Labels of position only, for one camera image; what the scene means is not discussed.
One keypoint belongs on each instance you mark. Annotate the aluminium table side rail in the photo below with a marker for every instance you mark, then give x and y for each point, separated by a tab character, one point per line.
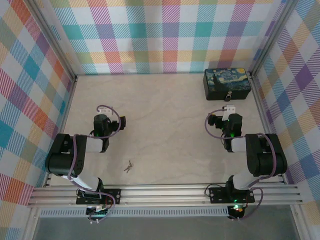
260	105
67	110

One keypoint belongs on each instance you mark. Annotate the silver box latch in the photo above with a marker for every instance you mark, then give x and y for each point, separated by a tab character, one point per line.
229	93

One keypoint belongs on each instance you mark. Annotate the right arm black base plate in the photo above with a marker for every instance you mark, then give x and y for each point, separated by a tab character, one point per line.
216	195

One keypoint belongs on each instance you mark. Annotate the electronics board with white connector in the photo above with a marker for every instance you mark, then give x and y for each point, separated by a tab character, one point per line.
98	213

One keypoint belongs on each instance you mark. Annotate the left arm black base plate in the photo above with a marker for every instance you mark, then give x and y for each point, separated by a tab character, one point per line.
113	196

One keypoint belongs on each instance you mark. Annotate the electronics board with orange connector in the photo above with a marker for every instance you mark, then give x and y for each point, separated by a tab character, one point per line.
237	210

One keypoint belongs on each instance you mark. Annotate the silver key bunch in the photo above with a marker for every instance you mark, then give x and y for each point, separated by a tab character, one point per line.
128	167

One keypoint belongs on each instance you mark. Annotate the black box with painted lid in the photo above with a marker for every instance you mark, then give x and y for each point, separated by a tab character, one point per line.
225	80

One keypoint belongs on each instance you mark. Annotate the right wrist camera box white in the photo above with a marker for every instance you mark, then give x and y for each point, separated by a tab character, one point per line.
230	108

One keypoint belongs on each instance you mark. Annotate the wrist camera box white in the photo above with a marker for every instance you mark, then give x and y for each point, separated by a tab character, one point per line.
230	108
105	110

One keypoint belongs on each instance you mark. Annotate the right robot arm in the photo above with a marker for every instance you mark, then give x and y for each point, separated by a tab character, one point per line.
265	155

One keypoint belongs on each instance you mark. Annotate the aluminium frame post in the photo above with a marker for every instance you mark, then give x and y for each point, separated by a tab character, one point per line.
53	42
271	37

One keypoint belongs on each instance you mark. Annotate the small silver padlock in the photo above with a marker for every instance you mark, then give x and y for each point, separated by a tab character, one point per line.
228	97

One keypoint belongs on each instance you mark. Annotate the aluminium frame leg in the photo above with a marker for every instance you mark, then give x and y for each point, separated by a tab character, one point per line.
298	222
30	225

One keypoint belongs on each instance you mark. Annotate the long aluminium mounting rail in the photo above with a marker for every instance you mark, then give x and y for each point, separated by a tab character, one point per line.
162	195

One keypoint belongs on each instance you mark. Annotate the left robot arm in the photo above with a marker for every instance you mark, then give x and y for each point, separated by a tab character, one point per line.
65	155

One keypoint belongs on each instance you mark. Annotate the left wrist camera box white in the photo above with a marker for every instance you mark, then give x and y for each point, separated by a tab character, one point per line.
105	110

